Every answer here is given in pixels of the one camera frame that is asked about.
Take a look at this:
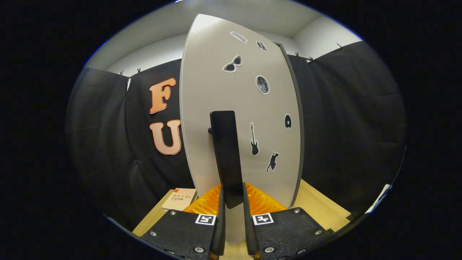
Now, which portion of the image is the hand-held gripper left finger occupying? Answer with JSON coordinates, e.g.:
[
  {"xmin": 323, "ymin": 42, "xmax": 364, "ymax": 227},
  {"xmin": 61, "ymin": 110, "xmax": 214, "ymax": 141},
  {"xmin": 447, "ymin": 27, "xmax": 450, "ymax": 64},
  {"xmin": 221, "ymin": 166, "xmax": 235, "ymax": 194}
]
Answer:
[{"xmin": 141, "ymin": 184, "xmax": 226, "ymax": 260}]

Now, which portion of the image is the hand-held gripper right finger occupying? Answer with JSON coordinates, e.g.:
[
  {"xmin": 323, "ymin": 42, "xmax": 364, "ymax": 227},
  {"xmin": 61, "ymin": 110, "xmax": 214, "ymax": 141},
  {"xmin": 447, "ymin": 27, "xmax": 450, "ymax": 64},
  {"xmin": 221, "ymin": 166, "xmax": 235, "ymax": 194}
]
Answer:
[{"xmin": 242, "ymin": 182, "xmax": 332, "ymax": 260}]

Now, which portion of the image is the black door handle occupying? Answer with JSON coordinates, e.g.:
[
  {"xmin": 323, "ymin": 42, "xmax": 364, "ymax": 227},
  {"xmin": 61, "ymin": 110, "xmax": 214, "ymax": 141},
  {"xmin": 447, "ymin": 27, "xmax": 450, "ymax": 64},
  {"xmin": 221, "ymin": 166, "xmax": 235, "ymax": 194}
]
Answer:
[{"xmin": 208, "ymin": 110, "xmax": 246, "ymax": 209}]

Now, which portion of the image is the beige shoe cabinet door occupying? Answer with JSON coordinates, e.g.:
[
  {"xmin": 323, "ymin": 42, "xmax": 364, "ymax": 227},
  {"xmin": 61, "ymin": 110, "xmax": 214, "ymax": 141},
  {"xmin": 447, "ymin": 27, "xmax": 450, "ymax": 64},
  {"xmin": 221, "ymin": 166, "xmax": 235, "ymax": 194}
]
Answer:
[{"xmin": 179, "ymin": 14, "xmax": 302, "ymax": 244}]

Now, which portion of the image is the beige cover book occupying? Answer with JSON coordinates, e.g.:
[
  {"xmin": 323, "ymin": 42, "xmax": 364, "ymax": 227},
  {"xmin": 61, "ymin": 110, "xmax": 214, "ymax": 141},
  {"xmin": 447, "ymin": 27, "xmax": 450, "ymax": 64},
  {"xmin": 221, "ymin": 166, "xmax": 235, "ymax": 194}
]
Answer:
[{"xmin": 161, "ymin": 188, "xmax": 197, "ymax": 212}]

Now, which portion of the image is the white board edge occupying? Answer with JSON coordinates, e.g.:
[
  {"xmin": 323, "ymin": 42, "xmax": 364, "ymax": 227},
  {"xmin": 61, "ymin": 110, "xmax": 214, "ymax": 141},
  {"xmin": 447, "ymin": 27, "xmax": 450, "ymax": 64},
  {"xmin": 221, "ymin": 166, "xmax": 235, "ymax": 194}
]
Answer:
[{"xmin": 365, "ymin": 184, "xmax": 392, "ymax": 214}]

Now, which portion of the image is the black backdrop cloth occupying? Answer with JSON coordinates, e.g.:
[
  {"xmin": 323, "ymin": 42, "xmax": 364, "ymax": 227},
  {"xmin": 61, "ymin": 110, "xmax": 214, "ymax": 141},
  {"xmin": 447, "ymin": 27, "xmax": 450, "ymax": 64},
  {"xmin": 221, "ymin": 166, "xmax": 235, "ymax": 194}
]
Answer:
[{"xmin": 65, "ymin": 40, "xmax": 407, "ymax": 231}]

